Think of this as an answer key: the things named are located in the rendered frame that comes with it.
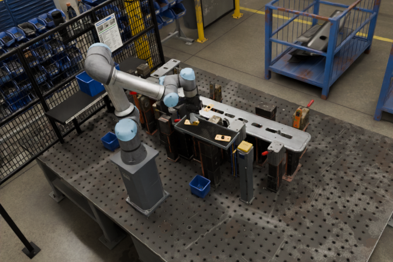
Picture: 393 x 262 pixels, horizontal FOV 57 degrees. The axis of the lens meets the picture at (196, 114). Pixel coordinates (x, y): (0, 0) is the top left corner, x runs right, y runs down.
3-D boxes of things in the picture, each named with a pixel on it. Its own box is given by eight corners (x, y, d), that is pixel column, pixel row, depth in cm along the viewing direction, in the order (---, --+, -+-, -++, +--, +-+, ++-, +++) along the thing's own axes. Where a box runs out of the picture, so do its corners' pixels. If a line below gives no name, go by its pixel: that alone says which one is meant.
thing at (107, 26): (124, 45, 307) (114, 11, 287) (104, 58, 293) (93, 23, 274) (122, 45, 308) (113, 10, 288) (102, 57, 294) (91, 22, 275)
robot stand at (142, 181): (147, 217, 223) (132, 174, 198) (126, 201, 234) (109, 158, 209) (170, 195, 234) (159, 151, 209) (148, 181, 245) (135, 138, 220)
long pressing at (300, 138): (314, 132, 222) (314, 130, 221) (299, 155, 209) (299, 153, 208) (150, 76, 294) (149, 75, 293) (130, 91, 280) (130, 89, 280)
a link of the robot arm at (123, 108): (121, 137, 208) (79, 58, 174) (123, 121, 219) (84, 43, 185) (141, 132, 207) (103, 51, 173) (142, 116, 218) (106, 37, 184)
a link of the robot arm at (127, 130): (119, 152, 198) (112, 134, 190) (120, 135, 209) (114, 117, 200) (140, 148, 198) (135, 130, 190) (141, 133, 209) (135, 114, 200)
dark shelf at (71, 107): (149, 64, 307) (148, 61, 305) (64, 126, 254) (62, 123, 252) (130, 58, 318) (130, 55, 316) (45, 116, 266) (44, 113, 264)
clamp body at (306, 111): (309, 148, 252) (313, 107, 229) (300, 161, 244) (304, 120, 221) (295, 142, 258) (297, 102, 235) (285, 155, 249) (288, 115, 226)
